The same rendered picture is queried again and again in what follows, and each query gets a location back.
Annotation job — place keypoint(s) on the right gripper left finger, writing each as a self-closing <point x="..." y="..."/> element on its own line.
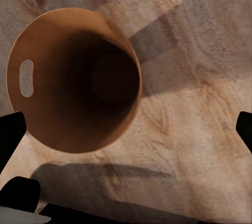
<point x="12" y="130"/>

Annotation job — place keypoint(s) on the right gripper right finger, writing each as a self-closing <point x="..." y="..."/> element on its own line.
<point x="244" y="128"/>

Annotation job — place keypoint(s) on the trash can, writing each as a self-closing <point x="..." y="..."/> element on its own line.
<point x="86" y="80"/>

